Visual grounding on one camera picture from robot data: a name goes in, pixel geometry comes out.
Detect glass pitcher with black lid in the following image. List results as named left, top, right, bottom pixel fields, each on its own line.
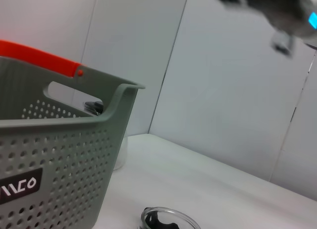
left=84, top=100, right=129, bottom=171

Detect grey perforated plastic storage bin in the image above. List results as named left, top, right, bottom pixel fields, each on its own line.
left=0, top=56, right=146, bottom=227

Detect right wrist metal plug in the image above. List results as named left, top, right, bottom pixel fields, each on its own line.
left=270, top=30, right=296, bottom=57

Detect orange bin carry handle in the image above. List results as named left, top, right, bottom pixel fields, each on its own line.
left=0, top=39, right=87, bottom=78

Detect glass teacup with black base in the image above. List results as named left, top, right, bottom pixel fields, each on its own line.
left=140, top=206, right=200, bottom=229

